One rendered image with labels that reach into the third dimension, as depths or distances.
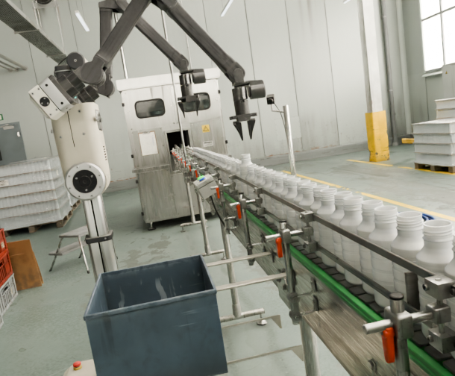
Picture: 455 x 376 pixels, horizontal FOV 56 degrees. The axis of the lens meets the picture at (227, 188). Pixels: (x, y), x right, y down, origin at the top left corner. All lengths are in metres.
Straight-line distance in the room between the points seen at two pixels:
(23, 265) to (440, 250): 4.36
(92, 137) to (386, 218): 1.34
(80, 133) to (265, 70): 10.44
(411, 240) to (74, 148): 1.43
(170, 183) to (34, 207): 2.73
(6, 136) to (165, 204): 6.67
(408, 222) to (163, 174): 5.50
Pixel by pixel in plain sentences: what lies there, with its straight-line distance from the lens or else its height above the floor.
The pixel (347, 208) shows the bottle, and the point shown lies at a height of 1.15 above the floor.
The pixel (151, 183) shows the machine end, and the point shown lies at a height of 0.67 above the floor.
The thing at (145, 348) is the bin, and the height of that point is 0.84.
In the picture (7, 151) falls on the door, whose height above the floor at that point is 1.41.
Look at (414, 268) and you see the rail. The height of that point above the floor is 1.11.
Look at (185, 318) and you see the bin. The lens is 1.08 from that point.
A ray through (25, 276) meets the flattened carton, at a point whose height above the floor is 0.13.
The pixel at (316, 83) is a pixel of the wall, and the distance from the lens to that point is 12.48.
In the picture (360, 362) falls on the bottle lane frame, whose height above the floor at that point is 0.88.
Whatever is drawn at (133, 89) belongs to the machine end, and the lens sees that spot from 6.08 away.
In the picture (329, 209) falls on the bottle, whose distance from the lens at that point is 0.94.
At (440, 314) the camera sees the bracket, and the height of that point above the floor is 1.08.
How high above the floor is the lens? 1.34
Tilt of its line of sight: 9 degrees down
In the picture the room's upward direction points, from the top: 8 degrees counter-clockwise
